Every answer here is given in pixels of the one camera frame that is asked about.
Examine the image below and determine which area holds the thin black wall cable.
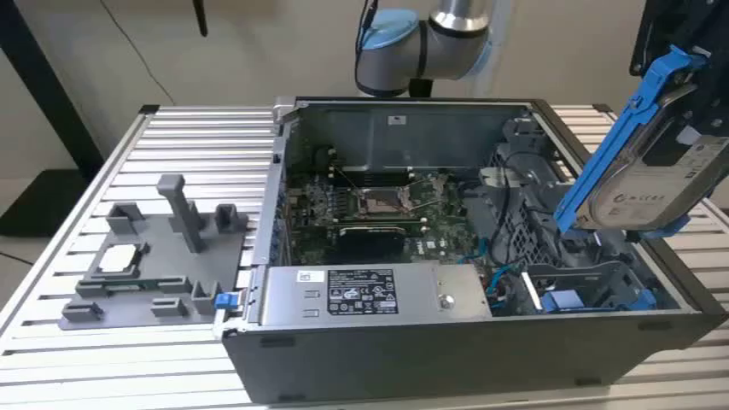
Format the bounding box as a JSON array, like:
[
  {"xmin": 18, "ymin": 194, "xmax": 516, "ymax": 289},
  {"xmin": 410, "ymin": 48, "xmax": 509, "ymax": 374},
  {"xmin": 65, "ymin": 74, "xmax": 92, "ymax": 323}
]
[{"xmin": 93, "ymin": 0, "xmax": 173, "ymax": 106}]

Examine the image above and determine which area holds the thin metal locking lever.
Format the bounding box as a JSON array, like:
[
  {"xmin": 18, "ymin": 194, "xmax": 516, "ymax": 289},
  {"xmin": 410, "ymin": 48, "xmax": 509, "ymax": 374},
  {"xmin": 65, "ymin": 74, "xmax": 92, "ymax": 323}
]
[{"xmin": 333, "ymin": 165, "xmax": 364, "ymax": 191}]

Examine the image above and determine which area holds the green motherboard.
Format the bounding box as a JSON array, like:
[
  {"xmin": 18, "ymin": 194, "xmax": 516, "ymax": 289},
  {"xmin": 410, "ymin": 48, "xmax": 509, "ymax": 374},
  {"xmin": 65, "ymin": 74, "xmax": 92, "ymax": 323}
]
[{"xmin": 281, "ymin": 170, "xmax": 497, "ymax": 266}]

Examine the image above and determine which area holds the black open PC case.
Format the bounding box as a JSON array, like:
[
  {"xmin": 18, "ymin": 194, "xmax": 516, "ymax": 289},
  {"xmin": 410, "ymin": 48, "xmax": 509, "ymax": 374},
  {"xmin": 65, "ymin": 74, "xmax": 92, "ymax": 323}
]
[{"xmin": 213, "ymin": 96, "xmax": 729, "ymax": 405}]

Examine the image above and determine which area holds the blue data wire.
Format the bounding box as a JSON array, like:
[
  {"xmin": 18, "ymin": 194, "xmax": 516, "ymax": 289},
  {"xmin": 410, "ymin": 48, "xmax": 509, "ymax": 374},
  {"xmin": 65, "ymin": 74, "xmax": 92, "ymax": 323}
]
[{"xmin": 482, "ymin": 238, "xmax": 517, "ymax": 300}]

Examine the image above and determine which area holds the grey parts rack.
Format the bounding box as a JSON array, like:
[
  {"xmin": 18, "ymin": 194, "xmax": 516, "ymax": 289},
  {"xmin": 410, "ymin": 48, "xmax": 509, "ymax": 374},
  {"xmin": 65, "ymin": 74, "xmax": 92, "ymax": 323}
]
[{"xmin": 58, "ymin": 173, "xmax": 252, "ymax": 332}]

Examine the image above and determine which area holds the silver CPU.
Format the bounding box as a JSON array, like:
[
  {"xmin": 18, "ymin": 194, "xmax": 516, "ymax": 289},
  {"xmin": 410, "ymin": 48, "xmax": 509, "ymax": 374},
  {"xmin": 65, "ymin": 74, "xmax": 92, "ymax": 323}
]
[{"xmin": 98, "ymin": 246, "xmax": 141, "ymax": 271}]

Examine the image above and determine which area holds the black monitor stand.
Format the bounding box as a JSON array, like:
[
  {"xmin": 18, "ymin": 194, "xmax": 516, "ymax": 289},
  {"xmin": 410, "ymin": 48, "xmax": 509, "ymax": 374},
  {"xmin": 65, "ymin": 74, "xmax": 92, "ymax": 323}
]
[{"xmin": 0, "ymin": 0, "xmax": 109, "ymax": 238}]

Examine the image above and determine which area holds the black power wire bundle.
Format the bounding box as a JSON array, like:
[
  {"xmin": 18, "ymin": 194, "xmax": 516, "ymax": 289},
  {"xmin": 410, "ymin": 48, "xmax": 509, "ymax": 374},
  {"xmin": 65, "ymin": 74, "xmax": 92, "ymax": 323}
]
[{"xmin": 488, "ymin": 152, "xmax": 549, "ymax": 262}]

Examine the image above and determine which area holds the hard disk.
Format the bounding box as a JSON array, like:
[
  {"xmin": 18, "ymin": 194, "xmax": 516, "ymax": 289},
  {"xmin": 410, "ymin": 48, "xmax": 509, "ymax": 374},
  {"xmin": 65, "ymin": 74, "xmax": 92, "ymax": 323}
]
[{"xmin": 554, "ymin": 44, "xmax": 729, "ymax": 243}]

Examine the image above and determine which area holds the silver power supply unit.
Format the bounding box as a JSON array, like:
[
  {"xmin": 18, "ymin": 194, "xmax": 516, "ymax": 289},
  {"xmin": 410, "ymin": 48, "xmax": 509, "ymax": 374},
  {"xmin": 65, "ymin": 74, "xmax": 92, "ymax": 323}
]
[{"xmin": 258, "ymin": 263, "xmax": 494, "ymax": 322}]

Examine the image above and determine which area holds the empty blue disk carrier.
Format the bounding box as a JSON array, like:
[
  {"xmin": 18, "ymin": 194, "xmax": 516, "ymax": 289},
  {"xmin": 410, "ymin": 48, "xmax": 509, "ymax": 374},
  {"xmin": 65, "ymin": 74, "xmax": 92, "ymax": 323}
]
[{"xmin": 540, "ymin": 290, "xmax": 585, "ymax": 309}]

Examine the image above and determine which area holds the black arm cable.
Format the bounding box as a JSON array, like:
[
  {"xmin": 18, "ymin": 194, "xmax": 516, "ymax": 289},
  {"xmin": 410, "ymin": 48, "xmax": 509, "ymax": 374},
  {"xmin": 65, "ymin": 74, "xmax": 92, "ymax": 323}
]
[{"xmin": 357, "ymin": 0, "xmax": 381, "ymax": 53}]

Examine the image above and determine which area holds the grey metal disk bay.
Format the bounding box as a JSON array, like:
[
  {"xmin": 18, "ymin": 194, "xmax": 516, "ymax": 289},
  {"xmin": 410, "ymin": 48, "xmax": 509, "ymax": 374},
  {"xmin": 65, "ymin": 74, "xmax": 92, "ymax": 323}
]
[{"xmin": 521, "ymin": 260, "xmax": 655, "ymax": 311}]

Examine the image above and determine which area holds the black hanging strap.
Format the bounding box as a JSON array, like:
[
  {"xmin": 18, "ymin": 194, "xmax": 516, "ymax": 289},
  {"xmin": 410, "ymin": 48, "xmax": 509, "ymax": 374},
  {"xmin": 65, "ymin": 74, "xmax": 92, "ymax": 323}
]
[{"xmin": 190, "ymin": 0, "xmax": 209, "ymax": 38}]

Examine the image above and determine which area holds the green RAM stick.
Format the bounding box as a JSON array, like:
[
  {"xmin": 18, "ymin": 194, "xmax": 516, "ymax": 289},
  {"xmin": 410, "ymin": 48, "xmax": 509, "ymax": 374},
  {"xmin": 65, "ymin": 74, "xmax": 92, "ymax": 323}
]
[{"xmin": 334, "ymin": 215, "xmax": 426, "ymax": 226}]

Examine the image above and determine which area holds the CPU socket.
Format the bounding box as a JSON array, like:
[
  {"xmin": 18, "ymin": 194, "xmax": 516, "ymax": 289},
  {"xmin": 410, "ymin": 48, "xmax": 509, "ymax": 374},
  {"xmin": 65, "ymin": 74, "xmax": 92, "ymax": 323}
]
[{"xmin": 352, "ymin": 185, "xmax": 414, "ymax": 217}]

